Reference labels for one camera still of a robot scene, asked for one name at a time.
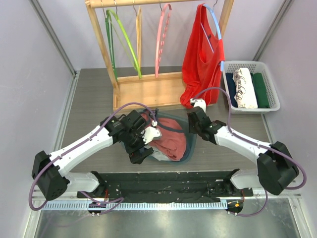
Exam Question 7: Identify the grey tank top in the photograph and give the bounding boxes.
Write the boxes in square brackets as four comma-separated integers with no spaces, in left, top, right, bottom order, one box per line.
[145,145,169,161]

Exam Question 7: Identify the maroon tank top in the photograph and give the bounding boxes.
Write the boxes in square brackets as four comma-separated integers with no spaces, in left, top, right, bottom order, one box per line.
[148,113,187,162]

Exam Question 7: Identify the lime green hanger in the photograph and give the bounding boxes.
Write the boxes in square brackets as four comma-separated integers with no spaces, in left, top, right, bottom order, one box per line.
[104,9,142,79]

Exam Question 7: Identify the red tank top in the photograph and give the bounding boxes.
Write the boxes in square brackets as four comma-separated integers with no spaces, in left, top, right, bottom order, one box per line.
[180,4,225,108]

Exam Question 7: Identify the light blue hanger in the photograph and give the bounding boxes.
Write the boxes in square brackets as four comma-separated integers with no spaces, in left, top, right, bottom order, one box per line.
[200,3,224,72]

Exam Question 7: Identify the yellow hanger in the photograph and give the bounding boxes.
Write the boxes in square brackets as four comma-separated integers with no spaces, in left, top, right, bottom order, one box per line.
[136,7,142,67]

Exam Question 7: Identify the pink hanger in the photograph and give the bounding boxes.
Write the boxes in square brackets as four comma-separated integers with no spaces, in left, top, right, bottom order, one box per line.
[155,3,172,78]

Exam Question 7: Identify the dark green hanger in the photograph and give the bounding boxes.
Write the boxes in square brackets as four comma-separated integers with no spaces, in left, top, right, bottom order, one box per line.
[105,10,117,81]

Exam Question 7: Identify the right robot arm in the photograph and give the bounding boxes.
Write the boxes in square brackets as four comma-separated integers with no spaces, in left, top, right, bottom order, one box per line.
[187,107,299,196]

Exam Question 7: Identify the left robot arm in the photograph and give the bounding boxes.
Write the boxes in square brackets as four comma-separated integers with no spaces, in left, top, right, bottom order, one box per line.
[32,110,161,201]

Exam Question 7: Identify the teal plastic bin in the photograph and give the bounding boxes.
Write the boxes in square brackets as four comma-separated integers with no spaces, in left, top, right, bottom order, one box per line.
[149,109,197,164]

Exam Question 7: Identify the wooden clothes rack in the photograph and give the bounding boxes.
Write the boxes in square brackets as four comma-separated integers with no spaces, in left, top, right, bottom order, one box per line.
[85,0,233,111]

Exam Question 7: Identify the folded navy shirt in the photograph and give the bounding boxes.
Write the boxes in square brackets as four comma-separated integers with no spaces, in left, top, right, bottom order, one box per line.
[225,73,238,108]

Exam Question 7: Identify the folded white shirt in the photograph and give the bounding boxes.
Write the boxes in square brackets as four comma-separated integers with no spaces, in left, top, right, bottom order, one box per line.
[233,68,258,109]

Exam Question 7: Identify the folded green shirt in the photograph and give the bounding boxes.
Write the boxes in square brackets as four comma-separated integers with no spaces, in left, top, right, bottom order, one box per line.
[251,73,270,108]

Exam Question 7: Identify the white plastic basket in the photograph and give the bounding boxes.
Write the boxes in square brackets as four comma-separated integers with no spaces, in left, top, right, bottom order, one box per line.
[222,60,280,114]

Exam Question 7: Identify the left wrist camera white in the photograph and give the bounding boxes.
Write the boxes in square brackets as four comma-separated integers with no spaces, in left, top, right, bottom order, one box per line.
[142,120,162,144]

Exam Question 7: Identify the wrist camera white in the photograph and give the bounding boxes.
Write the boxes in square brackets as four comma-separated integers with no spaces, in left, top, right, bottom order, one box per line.
[190,98,207,113]
[142,120,162,144]

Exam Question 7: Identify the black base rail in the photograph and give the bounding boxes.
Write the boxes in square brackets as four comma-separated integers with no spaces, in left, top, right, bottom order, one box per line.
[76,168,254,204]

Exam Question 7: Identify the white slotted cable duct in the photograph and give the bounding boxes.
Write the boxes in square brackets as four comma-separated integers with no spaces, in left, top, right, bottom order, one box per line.
[42,200,227,211]

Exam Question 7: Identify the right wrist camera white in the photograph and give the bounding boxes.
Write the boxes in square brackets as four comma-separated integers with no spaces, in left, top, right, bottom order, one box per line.
[190,98,207,113]

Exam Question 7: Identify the aluminium frame post right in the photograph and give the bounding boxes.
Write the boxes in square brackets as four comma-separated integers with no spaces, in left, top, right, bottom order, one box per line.
[253,0,294,61]

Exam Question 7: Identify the aluminium frame post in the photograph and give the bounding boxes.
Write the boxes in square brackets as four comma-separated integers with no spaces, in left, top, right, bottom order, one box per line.
[253,0,294,61]
[29,0,76,76]

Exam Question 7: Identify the aluminium frame post left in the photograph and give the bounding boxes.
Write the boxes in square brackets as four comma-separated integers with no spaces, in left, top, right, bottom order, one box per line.
[29,0,76,76]

